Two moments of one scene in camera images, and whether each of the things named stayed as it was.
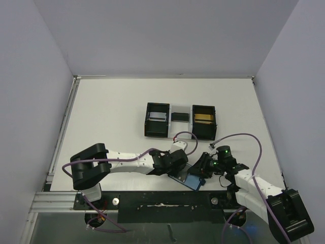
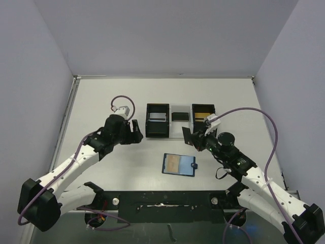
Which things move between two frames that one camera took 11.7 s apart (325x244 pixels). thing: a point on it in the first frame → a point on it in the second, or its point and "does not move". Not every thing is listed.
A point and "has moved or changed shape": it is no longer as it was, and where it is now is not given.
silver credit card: [157, 116] does not move
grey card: [183, 173] → [187, 135]
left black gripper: [176, 165] → [130, 134]
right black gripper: [201, 165] → [194, 140]
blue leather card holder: [191, 181] has moved or changed shape
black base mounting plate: [163, 206] does not move
